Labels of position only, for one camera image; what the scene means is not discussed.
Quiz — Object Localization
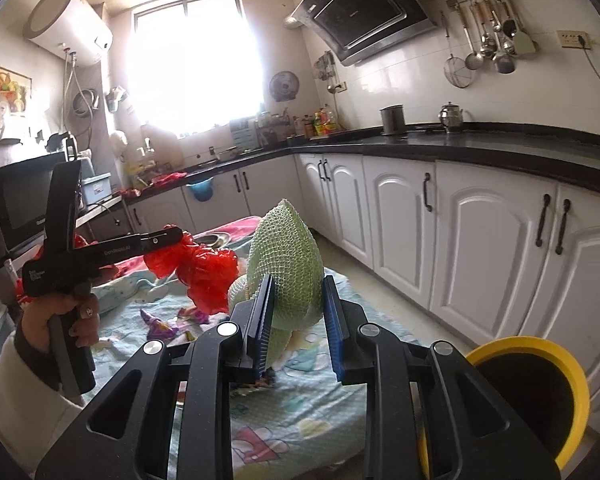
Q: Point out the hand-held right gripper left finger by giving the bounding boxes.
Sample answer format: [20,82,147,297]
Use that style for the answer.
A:
[35,274,276,480]

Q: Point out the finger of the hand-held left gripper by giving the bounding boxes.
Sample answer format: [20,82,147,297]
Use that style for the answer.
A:
[139,226,184,258]

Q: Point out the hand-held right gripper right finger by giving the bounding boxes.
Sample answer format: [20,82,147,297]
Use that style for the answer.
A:
[322,275,563,480]

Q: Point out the red plastic bag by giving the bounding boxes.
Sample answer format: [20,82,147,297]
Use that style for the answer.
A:
[144,224,241,314]

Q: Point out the green foam fruit net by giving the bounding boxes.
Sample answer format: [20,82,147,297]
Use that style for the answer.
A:
[228,199,326,361]

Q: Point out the yellow trash bin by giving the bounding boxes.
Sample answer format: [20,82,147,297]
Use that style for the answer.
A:
[417,336,592,480]

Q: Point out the person's left forearm white sleeve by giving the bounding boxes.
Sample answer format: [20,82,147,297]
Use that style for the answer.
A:
[0,320,88,480]

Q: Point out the person's left hand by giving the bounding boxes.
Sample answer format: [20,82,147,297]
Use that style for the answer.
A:
[21,291,102,350]

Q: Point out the round metal plate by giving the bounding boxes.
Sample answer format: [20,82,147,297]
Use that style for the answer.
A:
[194,232,242,252]

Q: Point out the black microwave oven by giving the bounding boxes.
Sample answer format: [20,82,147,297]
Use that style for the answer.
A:
[0,152,84,243]

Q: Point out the light blue cartoon blanket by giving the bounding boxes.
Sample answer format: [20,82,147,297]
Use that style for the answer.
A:
[87,260,426,480]

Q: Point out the blue plastic box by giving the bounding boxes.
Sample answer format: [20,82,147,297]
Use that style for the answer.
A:
[79,172,112,207]

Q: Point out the purple snack wrapper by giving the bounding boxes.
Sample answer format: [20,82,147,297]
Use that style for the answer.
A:
[140,309,179,342]

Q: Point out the blue dish rack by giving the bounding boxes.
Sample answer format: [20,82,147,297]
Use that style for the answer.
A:
[229,120,259,151]

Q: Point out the white base cabinets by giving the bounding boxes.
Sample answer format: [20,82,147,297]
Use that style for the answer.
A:
[127,152,600,413]

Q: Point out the kitchen window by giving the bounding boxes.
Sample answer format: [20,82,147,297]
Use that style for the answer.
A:
[130,0,262,137]

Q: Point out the row of condiment bottles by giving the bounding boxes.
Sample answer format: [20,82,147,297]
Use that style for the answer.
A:
[292,104,342,139]

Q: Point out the grey cylindrical pot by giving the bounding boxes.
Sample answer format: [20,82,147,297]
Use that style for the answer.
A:
[379,104,406,136]

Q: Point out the white water heater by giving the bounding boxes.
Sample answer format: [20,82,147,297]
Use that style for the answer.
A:
[22,0,114,68]

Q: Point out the black countertop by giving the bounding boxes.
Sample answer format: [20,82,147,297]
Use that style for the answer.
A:
[125,120,600,199]

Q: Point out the steel teapot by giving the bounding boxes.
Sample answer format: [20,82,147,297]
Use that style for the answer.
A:
[438,101,465,134]

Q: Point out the black range hood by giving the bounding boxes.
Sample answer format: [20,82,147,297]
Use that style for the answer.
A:
[289,0,439,67]

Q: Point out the large steel ladle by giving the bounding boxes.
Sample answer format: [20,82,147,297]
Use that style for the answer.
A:
[492,5,516,75]

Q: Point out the fruit wall picture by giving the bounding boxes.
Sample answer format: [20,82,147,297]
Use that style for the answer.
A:
[0,60,34,112]

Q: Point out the small grey wall fan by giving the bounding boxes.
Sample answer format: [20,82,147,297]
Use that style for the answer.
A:
[269,71,300,102]

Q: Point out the wire skimmer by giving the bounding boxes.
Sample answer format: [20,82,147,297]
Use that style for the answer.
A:
[441,10,478,89]

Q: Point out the black power cord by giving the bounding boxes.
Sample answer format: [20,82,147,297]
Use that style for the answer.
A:
[581,39,600,112]

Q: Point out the wall power socket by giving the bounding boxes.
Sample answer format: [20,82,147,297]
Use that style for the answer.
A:
[557,30,592,51]

